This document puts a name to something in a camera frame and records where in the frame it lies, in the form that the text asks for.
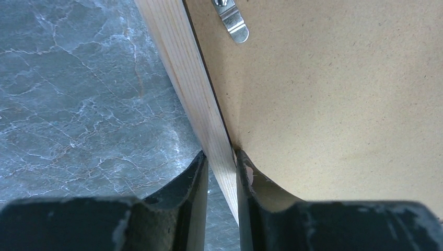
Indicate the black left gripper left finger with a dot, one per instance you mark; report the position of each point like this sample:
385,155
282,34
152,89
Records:
172,218

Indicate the light wooden picture frame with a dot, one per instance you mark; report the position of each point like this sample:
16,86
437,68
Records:
170,28

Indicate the silver metal frame clip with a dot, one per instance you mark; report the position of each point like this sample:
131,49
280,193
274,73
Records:
232,19

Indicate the brown cardboard backing board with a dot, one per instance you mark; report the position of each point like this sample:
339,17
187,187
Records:
333,100

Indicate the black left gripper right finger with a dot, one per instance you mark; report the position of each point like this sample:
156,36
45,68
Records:
271,218

